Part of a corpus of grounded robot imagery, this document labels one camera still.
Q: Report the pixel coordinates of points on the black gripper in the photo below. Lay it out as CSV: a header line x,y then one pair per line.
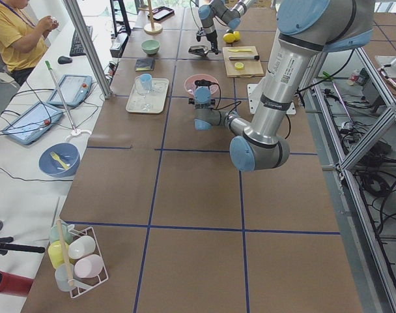
x,y
212,38
200,83

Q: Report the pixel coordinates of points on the metal ice scoop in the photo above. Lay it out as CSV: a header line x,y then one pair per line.
x,y
201,50

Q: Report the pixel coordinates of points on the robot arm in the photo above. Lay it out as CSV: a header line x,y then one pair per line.
x,y
304,28
217,9

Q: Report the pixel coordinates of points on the clear ice cubes pile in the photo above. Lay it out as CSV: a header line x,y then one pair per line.
x,y
190,89

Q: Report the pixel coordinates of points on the light blue cup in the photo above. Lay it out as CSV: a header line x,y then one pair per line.
x,y
146,81

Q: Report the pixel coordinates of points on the white plastic cup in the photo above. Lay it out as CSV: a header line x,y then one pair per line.
x,y
81,247

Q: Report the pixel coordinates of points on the pink plastic cup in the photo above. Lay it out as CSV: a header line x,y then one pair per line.
x,y
89,266

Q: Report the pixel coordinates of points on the yellow plastic cup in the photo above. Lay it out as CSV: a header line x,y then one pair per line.
x,y
55,254

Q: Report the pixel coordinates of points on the pale blue plastic cup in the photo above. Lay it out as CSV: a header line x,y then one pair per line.
x,y
61,278

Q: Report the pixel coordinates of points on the pink bowl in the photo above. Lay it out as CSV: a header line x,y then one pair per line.
x,y
191,79

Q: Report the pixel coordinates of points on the yellow lemon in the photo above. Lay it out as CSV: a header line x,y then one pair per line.
x,y
229,38
236,35

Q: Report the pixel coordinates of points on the yellow plastic knife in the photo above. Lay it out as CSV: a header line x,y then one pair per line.
x,y
239,50

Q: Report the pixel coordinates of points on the wooden cutting board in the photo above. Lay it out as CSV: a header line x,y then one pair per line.
x,y
251,68

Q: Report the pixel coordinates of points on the lemon half slice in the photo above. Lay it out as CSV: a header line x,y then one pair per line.
x,y
239,66

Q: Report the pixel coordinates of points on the metal rod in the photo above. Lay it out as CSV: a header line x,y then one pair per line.
x,y
244,58

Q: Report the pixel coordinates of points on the cream bear tray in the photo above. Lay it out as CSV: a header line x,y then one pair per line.
x,y
156,98

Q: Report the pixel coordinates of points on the wooden round stand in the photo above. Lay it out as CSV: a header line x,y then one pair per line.
x,y
152,27

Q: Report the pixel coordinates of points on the clear wine glass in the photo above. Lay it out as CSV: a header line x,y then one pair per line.
x,y
141,92

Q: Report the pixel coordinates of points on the green bowl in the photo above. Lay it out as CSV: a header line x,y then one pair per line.
x,y
150,46

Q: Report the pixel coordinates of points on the grey folded cloth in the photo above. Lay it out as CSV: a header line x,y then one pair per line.
x,y
144,64

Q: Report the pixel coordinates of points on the blue teach pendant far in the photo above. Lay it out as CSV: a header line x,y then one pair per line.
x,y
75,89

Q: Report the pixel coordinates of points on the blue teach pendant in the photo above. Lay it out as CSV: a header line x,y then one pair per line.
x,y
33,123
75,89

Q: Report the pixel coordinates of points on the black keyboard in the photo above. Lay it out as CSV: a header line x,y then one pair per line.
x,y
77,48

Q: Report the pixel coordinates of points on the black computer mouse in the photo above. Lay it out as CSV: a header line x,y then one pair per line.
x,y
62,60

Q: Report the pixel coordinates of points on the blue bowl with fork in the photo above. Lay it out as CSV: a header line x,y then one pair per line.
x,y
68,153

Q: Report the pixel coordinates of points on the green tipped white stick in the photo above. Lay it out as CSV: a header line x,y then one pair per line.
x,y
57,99

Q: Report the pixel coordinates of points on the yellow plastic fork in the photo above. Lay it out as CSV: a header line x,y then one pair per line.
x,y
57,158

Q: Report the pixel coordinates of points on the blue teach pendant near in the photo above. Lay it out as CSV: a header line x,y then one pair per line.
x,y
33,123

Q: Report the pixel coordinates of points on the person in yellow shirt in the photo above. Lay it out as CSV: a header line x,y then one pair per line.
x,y
22,41

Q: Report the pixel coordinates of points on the red cylinder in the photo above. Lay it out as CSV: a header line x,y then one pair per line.
x,y
15,285

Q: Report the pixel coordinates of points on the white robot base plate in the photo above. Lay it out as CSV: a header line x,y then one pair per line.
x,y
254,92

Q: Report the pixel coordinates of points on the aluminium frame post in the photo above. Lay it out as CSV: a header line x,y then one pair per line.
x,y
78,21

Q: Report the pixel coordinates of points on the white wire cup rack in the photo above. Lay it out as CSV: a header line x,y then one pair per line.
x,y
82,285

